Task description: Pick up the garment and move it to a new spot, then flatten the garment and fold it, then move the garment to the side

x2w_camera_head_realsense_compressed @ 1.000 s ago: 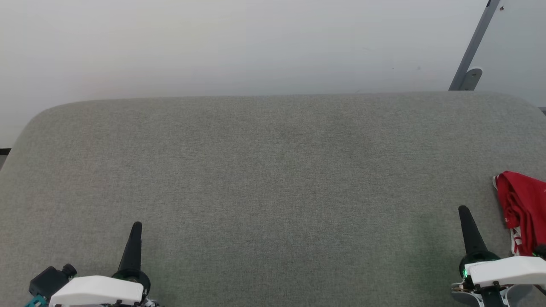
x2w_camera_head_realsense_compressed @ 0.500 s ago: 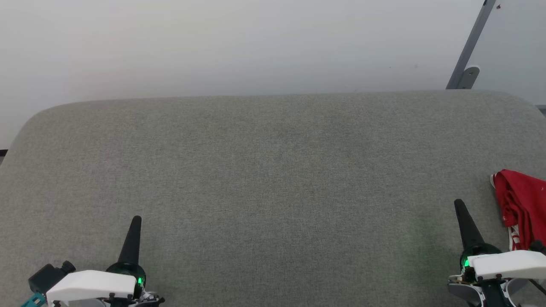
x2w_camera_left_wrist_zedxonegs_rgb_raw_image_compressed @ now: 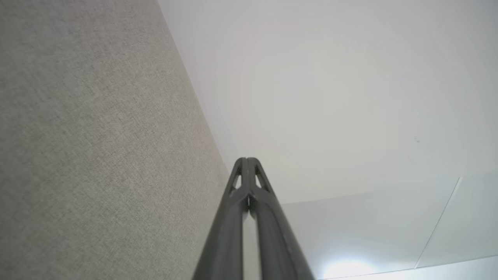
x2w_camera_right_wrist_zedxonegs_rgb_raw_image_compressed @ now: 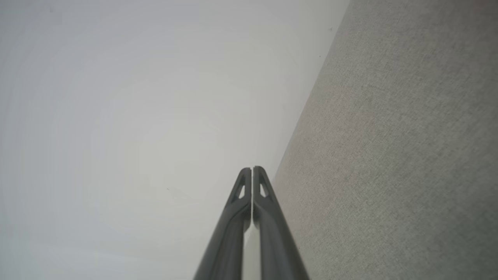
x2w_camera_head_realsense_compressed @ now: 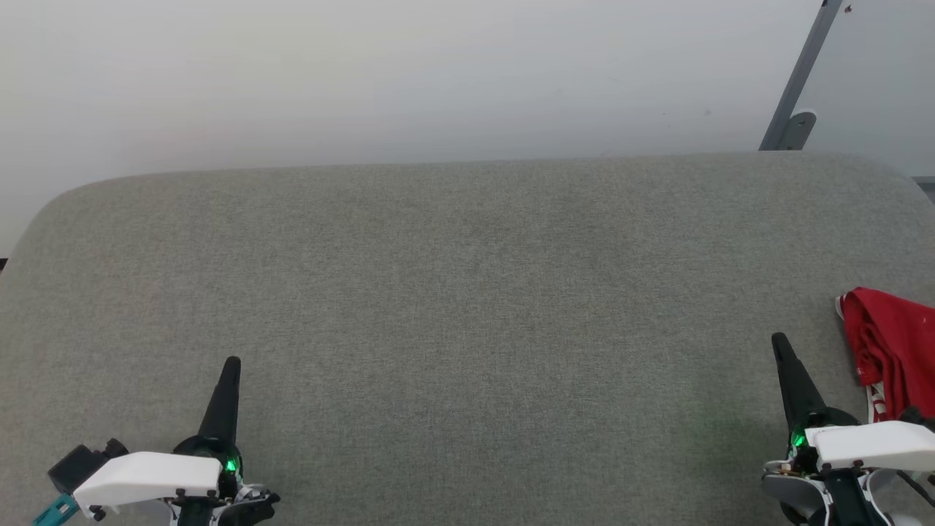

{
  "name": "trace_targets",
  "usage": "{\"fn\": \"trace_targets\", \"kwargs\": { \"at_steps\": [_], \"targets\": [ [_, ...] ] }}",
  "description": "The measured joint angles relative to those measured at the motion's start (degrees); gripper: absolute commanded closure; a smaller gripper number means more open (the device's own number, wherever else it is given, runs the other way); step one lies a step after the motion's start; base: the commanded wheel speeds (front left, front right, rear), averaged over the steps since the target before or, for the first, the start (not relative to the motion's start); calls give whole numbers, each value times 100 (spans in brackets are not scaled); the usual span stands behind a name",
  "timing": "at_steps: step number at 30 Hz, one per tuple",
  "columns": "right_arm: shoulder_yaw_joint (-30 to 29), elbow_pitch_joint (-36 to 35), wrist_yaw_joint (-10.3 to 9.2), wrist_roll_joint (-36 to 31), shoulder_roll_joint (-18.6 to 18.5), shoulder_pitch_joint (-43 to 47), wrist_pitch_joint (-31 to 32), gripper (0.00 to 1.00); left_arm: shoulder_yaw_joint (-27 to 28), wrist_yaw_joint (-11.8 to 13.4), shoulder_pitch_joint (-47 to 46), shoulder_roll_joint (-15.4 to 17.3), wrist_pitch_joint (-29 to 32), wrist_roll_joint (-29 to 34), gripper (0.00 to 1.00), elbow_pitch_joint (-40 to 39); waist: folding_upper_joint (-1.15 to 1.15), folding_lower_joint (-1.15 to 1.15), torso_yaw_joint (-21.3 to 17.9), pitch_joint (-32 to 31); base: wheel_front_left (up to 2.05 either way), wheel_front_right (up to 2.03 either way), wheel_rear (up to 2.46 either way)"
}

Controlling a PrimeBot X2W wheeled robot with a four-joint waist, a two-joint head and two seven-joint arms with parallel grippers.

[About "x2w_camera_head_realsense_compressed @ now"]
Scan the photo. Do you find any teal left camera cable connector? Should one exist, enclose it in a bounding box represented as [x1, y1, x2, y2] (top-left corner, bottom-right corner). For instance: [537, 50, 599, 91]
[32, 494, 80, 526]

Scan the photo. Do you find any grey metal slanted post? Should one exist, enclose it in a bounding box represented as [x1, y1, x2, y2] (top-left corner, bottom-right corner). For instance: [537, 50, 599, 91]
[759, 0, 845, 152]

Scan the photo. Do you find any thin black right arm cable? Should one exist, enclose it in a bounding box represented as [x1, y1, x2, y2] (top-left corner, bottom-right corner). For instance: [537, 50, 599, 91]
[894, 470, 935, 509]

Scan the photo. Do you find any red and white basketball jersey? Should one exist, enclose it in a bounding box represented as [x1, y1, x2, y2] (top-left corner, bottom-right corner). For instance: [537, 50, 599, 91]
[834, 286, 935, 426]

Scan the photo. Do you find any grey fabric sofa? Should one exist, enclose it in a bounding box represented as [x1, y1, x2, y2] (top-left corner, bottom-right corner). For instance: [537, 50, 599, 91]
[0, 151, 935, 526]

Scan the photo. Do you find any grey metal post bracket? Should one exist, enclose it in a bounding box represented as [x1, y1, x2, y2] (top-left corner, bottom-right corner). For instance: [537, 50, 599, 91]
[777, 110, 817, 152]

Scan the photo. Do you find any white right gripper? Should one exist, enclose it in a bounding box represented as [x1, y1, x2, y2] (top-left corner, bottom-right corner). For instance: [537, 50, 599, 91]
[762, 332, 935, 477]

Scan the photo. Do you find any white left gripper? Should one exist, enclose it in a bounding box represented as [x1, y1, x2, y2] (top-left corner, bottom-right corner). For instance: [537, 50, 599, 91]
[72, 356, 282, 526]

